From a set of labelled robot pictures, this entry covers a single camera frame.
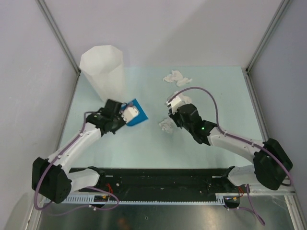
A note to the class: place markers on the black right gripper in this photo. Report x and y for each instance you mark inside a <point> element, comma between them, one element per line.
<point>174,116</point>

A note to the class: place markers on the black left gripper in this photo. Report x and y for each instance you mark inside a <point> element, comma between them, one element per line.
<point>113,130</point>

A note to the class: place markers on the blue plastic dustpan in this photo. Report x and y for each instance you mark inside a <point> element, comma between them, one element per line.
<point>142,115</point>

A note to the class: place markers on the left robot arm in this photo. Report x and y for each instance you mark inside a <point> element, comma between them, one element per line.
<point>51,177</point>

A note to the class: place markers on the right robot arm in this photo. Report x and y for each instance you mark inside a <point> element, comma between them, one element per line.
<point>269,162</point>

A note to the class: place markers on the white translucent tall bin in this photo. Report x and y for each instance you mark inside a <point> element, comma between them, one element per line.
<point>103,66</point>

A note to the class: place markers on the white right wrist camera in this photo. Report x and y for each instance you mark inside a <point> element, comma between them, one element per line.
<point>174,104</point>

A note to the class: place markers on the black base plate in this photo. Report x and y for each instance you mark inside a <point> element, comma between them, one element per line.
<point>211,180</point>

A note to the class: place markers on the grey slotted cable duct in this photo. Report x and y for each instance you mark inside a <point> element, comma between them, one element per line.
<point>99,199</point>

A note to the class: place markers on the left aluminium corner post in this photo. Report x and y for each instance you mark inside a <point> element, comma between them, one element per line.
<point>57,34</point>

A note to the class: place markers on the aluminium corner post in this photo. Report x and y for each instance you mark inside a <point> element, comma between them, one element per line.
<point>279,14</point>
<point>57,34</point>

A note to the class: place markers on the right aluminium corner post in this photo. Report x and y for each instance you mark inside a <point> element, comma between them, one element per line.
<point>279,14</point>

